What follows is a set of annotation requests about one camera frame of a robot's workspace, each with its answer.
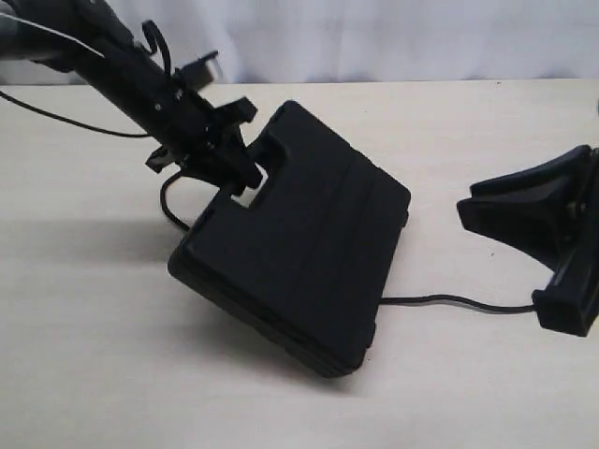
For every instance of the black plastic carrying case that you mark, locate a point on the black plastic carrying case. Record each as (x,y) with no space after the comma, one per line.
(306,263)

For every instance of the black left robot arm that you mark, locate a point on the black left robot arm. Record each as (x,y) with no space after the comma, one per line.
(139,78)

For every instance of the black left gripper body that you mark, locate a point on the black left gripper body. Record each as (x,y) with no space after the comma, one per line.
(188,127)

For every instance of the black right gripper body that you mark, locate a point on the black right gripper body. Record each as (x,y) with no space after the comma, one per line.
(587,208)

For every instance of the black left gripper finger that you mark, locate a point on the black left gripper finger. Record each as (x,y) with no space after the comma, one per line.
(232,147)
(241,173)

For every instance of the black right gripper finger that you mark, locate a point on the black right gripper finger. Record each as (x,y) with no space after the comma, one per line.
(569,303)
(533,210)

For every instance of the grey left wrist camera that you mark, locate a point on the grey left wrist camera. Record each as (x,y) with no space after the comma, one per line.
(202,72)

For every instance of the white backdrop curtain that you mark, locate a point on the white backdrop curtain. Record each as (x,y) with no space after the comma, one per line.
(343,41)

